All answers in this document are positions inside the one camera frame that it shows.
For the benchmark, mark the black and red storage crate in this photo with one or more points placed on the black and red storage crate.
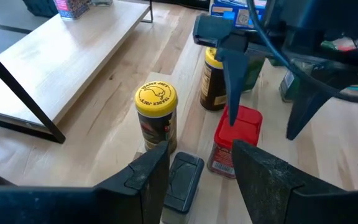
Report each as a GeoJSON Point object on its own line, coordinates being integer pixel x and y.
{"type": "Point", "coordinates": [40, 7]}

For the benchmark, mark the small black block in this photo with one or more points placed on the small black block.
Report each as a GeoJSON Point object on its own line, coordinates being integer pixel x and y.
{"type": "Point", "coordinates": [286, 87]}
{"type": "Point", "coordinates": [183, 180]}

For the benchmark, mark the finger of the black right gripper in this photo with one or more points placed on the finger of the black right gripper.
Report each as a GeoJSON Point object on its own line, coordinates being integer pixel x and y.
{"type": "Point", "coordinates": [235, 84]}
{"type": "Point", "coordinates": [306, 109]}

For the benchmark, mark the yellow lid spice jar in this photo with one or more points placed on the yellow lid spice jar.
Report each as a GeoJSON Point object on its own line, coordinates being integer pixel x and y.
{"type": "Point", "coordinates": [155, 102]}
{"type": "Point", "coordinates": [211, 84]}

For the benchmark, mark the green spice jar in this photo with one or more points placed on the green spice jar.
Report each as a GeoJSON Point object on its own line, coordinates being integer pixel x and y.
{"type": "Point", "coordinates": [253, 71]}

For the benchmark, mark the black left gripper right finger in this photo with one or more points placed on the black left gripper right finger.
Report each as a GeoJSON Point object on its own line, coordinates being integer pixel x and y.
{"type": "Point", "coordinates": [275, 193]}

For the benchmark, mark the colourful sprinkles jar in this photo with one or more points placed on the colourful sprinkles jar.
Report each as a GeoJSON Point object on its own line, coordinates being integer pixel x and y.
{"type": "Point", "coordinates": [71, 7]}

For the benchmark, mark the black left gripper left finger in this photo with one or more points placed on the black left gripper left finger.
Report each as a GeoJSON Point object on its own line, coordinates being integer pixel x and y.
{"type": "Point", "coordinates": [120, 202]}

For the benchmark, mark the wooden shelf black metal frame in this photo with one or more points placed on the wooden shelf black metal frame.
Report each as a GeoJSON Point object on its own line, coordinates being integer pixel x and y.
{"type": "Point", "coordinates": [67, 56]}

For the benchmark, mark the red lid spice tin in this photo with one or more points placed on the red lid spice tin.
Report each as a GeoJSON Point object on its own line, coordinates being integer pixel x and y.
{"type": "Point", "coordinates": [238, 133]}

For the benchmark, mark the blue plastic wrap box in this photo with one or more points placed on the blue plastic wrap box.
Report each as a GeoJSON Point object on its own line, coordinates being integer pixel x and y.
{"type": "Point", "coordinates": [235, 11]}

